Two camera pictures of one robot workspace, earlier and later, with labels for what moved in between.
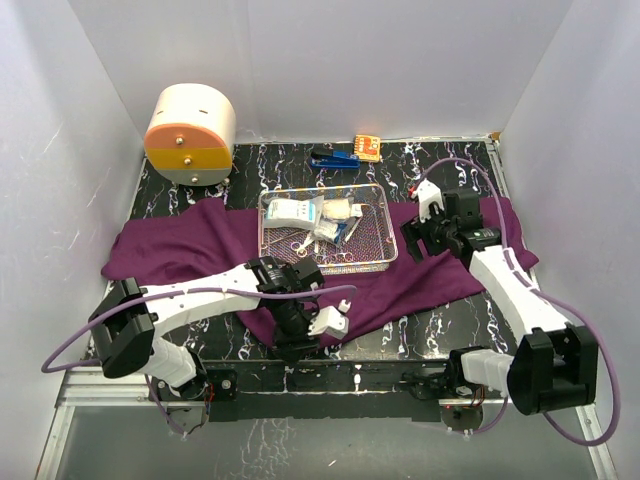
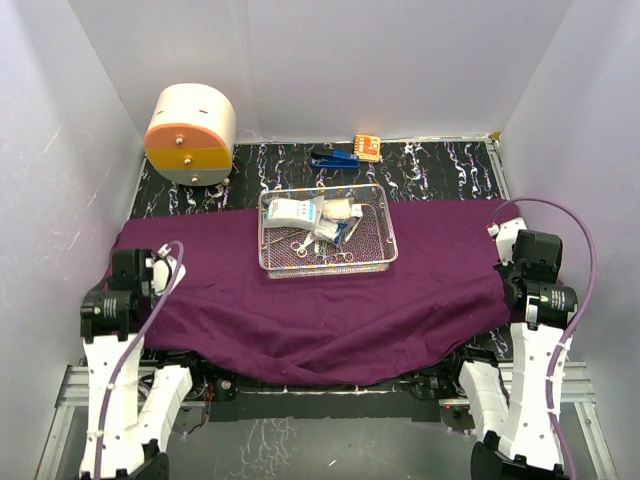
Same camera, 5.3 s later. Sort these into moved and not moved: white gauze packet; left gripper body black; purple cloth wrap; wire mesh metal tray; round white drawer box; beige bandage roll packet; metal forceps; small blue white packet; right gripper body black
Moved: right gripper body black; purple cloth wrap; left gripper body black
Not moved: round white drawer box; metal forceps; beige bandage roll packet; white gauze packet; wire mesh metal tray; small blue white packet
